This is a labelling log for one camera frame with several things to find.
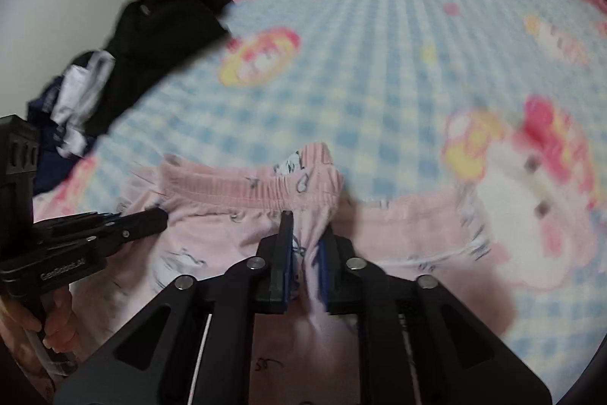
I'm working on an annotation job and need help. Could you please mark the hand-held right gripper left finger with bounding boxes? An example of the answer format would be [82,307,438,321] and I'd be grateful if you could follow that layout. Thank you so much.
[53,210,295,405]

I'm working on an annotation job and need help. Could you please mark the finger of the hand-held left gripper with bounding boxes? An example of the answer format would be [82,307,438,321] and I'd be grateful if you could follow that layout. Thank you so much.
[33,211,121,235]
[102,208,169,251]

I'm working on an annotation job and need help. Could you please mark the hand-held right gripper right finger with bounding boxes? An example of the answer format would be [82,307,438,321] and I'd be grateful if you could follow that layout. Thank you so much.
[315,229,553,405]

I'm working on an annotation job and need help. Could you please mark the pink printed pajama pants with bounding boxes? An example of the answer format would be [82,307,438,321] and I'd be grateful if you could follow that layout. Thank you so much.
[71,142,517,405]

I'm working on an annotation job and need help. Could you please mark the person's left hand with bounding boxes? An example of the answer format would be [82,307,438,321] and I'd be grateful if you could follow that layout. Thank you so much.
[0,286,74,353]

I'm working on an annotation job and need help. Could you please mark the navy garment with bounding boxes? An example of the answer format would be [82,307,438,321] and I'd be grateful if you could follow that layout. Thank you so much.
[26,75,96,197]

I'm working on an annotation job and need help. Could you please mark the white striped garment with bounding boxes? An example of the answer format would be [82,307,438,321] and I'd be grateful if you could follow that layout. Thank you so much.
[50,51,117,154]

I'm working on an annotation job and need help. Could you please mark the black garment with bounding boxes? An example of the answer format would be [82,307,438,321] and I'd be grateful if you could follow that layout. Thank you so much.
[85,0,233,137]

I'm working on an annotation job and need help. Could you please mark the blue checkered printed blanket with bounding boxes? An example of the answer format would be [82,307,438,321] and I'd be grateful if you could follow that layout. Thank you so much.
[33,0,607,387]

